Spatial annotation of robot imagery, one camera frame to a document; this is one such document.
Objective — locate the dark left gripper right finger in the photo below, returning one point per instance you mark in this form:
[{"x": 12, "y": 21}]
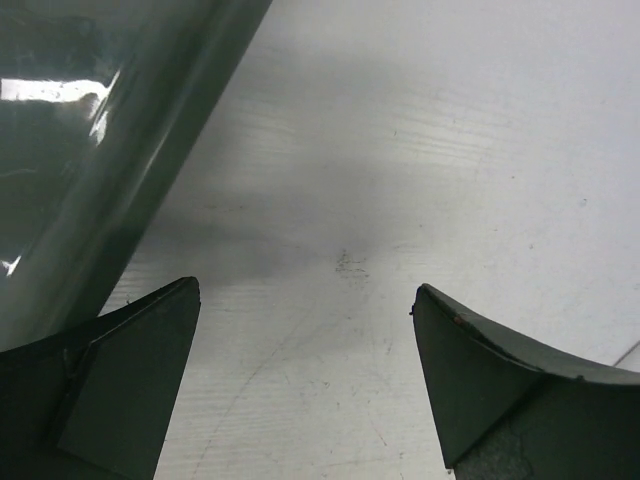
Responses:
[{"x": 506, "y": 406}]

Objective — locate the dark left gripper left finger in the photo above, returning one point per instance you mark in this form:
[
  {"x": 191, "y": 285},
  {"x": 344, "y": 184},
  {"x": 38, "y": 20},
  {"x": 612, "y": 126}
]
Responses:
[{"x": 95, "y": 401}]

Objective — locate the dark green plastic tray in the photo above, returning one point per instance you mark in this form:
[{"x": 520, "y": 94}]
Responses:
[{"x": 101, "y": 103}]

